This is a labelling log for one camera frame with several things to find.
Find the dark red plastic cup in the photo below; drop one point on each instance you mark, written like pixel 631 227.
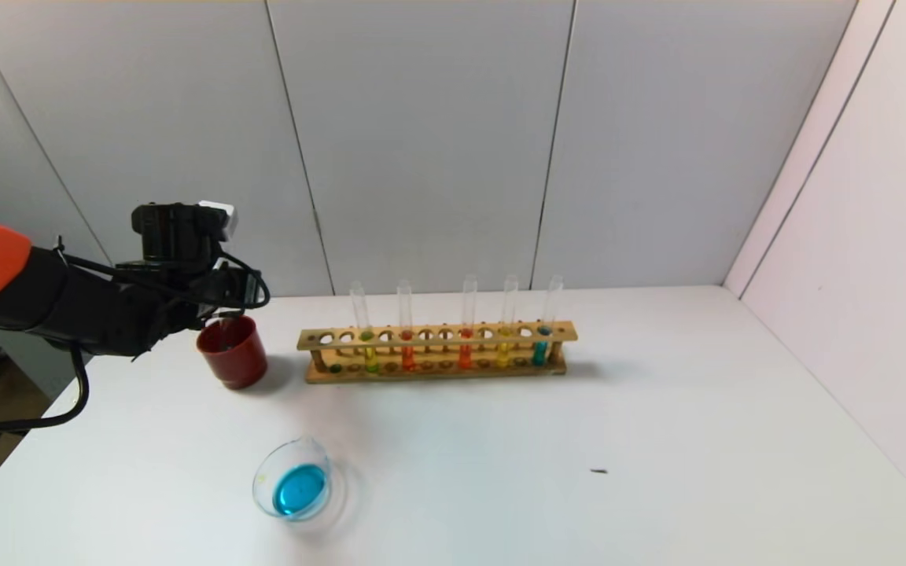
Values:
pixel 234 362

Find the yellow pigment test tube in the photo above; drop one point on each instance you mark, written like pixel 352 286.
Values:
pixel 502 355

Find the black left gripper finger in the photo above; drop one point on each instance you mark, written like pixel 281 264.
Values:
pixel 233 308
pixel 208 316

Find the yellow-green pigment test tube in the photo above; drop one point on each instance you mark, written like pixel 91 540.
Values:
pixel 372 360

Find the wooden test tube rack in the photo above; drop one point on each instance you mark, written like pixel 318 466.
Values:
pixel 437 343

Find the orange pigment test tube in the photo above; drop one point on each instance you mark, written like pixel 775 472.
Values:
pixel 465 358
pixel 407 358

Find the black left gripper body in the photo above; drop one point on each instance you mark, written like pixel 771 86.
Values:
pixel 222 308

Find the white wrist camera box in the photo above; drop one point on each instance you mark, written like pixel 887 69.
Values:
pixel 221 218

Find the clear glass beaker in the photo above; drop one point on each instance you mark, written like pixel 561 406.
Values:
pixel 300 489

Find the blue pigment test tube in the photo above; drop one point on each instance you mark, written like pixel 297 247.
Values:
pixel 226 334
pixel 539 354

